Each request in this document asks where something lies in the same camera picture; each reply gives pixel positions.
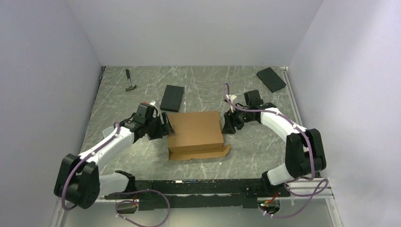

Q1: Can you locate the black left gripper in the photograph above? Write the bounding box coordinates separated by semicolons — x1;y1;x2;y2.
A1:
145;112;174;140

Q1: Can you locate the white plastic box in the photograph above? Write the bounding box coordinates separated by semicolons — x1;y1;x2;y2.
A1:
103;122;121;140

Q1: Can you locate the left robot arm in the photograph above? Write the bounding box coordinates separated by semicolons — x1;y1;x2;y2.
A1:
54;103;174;210

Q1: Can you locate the black handled hammer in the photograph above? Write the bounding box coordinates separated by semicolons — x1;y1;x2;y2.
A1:
125;69;137;92

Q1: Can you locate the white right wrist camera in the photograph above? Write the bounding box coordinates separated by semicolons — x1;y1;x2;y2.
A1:
226;94;237;112

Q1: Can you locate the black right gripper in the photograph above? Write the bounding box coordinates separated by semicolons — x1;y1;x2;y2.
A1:
221;105;254;135

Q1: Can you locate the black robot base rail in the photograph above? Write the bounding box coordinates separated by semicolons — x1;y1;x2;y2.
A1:
105;178;290;211

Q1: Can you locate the brown cardboard box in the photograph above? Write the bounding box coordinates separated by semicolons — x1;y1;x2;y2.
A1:
167;111;231;161

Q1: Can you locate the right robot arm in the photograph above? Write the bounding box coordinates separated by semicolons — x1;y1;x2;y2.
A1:
222;90;327;196

